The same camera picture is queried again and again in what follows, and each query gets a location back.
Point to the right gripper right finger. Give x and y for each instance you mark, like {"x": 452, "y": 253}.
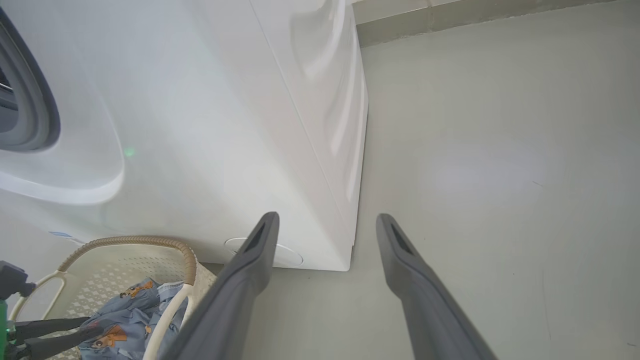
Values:
{"x": 425, "y": 300}

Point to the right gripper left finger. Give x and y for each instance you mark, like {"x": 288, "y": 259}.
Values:
{"x": 235, "y": 290}

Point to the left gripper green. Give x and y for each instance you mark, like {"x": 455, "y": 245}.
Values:
{"x": 5, "y": 325}

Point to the blue cartoon print garment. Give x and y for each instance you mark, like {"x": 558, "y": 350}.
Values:
{"x": 130, "y": 320}

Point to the cream perforated laundry basket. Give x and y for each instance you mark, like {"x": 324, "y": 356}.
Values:
{"x": 115, "y": 260}

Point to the white front-load washing machine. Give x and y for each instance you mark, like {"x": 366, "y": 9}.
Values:
{"x": 200, "y": 125}

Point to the grey rubber door gasket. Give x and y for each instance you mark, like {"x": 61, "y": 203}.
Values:
{"x": 35, "y": 100}

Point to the blue energy label sticker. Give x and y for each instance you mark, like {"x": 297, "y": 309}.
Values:
{"x": 60, "y": 234}

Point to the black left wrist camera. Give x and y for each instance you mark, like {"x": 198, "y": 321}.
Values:
{"x": 12, "y": 280}

